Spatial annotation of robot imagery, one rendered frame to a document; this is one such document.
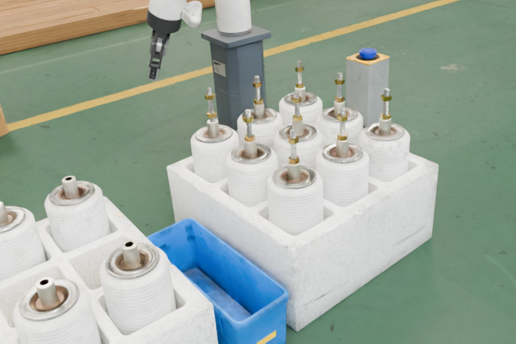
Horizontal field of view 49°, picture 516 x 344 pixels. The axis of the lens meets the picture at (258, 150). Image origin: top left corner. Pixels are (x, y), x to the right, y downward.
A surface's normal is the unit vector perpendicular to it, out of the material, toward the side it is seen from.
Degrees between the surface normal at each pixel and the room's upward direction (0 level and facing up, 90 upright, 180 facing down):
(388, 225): 90
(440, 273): 0
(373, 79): 90
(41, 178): 0
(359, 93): 90
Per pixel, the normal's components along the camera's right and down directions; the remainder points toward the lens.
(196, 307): -0.07, -0.88
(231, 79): -0.21, 0.42
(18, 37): 0.57, 0.36
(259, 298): -0.78, 0.31
